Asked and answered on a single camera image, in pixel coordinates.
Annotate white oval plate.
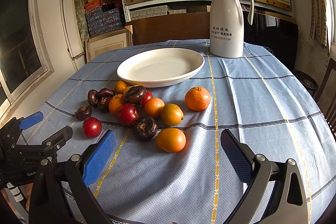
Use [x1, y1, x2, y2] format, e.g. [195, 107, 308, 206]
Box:
[117, 48, 205, 88]

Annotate red plum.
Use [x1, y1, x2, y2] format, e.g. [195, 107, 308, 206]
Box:
[141, 91, 153, 108]
[117, 103, 139, 127]
[82, 117, 102, 138]

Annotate large smooth orange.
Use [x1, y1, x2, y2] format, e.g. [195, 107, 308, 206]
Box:
[156, 128, 186, 152]

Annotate blue checked tablecloth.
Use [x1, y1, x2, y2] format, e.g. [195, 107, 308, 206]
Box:
[19, 40, 335, 223]

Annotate small orange fruit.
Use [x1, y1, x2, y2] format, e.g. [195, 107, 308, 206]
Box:
[144, 98, 165, 118]

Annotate wooden chair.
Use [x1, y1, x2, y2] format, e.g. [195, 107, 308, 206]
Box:
[314, 58, 336, 138]
[126, 12, 210, 46]

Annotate stacked patterned boxes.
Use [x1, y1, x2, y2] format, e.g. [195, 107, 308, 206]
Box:
[84, 0, 125, 37]

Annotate red plum front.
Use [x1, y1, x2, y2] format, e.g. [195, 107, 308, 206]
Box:
[117, 103, 139, 127]

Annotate yellow orange fruit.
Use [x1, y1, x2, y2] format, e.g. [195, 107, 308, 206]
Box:
[161, 103, 184, 126]

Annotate dark water chestnut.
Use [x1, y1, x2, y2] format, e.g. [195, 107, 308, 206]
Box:
[124, 85, 147, 104]
[74, 105, 92, 121]
[132, 116, 158, 141]
[97, 97, 112, 113]
[87, 89, 99, 107]
[97, 88, 116, 99]

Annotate small orange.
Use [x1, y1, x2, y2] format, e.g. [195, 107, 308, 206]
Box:
[114, 80, 128, 94]
[108, 94, 125, 116]

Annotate large bumpy orange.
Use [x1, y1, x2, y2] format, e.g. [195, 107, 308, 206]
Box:
[185, 87, 211, 111]

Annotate wooden chair right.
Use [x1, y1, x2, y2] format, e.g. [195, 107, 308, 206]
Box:
[314, 58, 336, 138]

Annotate dark water chestnut top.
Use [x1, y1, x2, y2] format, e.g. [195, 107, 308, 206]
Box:
[124, 85, 147, 104]

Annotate white thermos jug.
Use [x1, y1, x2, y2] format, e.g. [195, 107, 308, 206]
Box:
[210, 0, 255, 59]

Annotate window frame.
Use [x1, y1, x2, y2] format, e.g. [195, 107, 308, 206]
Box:
[1, 0, 54, 121]

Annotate wooden chair back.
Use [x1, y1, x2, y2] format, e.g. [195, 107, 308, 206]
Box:
[126, 12, 210, 46]

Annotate dark water chestnut front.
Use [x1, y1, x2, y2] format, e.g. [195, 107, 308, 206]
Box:
[132, 116, 158, 141]

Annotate small orange back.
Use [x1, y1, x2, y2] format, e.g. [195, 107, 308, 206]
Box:
[114, 80, 128, 94]

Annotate dark water chestnut back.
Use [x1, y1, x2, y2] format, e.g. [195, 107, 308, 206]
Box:
[97, 88, 116, 99]

